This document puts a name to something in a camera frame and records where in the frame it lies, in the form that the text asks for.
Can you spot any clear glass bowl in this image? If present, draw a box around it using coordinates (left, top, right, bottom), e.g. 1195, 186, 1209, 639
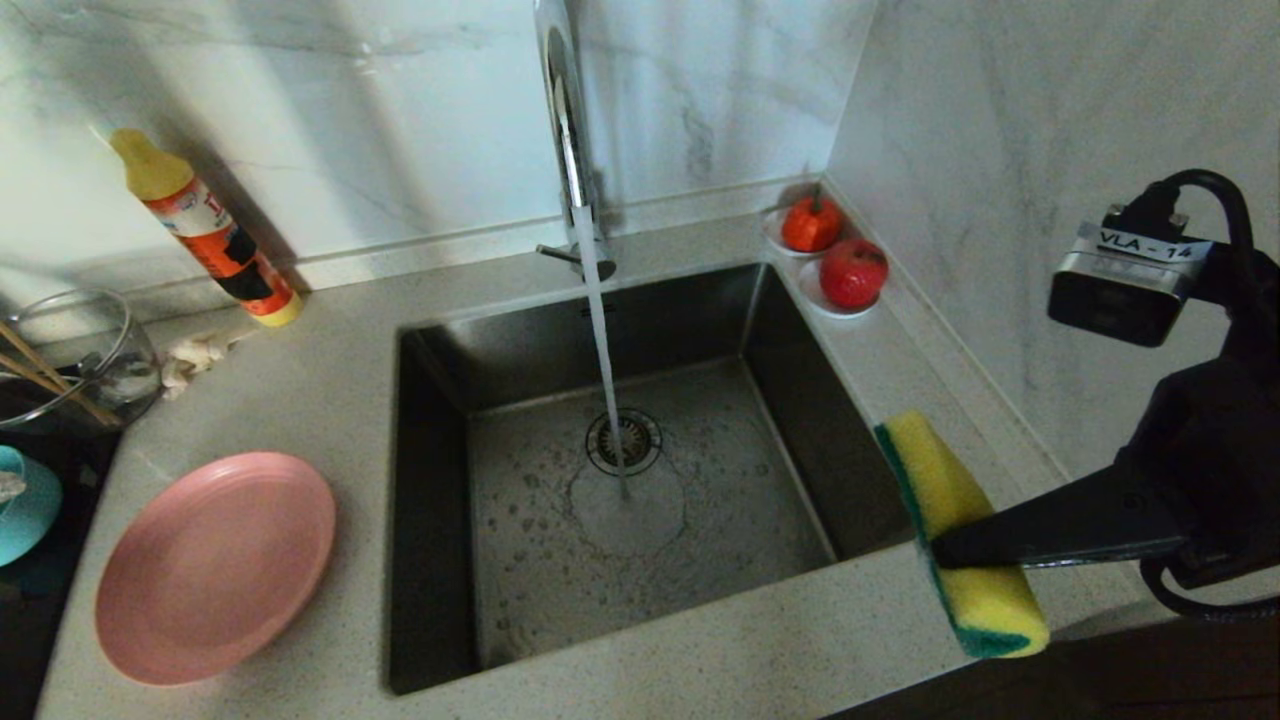
0, 288, 163, 429

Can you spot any stainless steel sink basin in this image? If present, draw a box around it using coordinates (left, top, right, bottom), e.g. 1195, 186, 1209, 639
385, 262, 926, 696

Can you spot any yellow and green sponge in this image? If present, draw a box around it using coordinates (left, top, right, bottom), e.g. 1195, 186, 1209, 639
875, 408, 1051, 659

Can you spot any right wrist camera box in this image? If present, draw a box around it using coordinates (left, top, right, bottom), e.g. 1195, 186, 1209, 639
1048, 205, 1216, 348

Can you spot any clear glass pot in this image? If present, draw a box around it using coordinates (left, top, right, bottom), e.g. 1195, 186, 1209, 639
0, 378, 113, 433

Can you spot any running tap water stream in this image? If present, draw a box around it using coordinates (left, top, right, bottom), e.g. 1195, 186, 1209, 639
575, 205, 633, 501

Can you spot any pink round plate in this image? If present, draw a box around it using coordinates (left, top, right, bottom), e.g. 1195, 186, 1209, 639
97, 450, 338, 687

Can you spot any crumpled beige tissue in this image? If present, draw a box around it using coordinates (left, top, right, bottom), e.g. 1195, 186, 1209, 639
165, 330, 251, 401

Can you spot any black cooktop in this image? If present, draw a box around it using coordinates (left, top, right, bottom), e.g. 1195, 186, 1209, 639
0, 430, 121, 720

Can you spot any gold slim utensil handle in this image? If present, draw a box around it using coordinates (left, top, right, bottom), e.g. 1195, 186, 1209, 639
0, 322, 126, 427

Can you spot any teal bowl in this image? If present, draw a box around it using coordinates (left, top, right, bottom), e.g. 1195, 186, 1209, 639
0, 445, 63, 568

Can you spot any small white dish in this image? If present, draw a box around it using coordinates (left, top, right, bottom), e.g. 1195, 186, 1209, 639
797, 258, 881, 321
763, 205, 846, 261

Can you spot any orange detergent bottle yellow cap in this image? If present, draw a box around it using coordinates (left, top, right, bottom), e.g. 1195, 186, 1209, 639
110, 128, 304, 329

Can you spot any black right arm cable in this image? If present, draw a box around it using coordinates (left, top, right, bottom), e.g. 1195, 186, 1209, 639
1105, 168, 1280, 619

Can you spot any red tomato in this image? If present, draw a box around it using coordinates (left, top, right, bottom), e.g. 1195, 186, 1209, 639
780, 190, 843, 254

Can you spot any round metal drain strainer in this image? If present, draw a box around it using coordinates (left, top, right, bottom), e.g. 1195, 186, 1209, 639
585, 408, 663, 478

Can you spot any chrome kitchen faucet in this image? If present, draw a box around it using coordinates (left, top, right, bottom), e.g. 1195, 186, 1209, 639
533, 0, 616, 286

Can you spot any red apple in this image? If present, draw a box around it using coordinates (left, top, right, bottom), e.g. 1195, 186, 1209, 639
820, 238, 890, 311

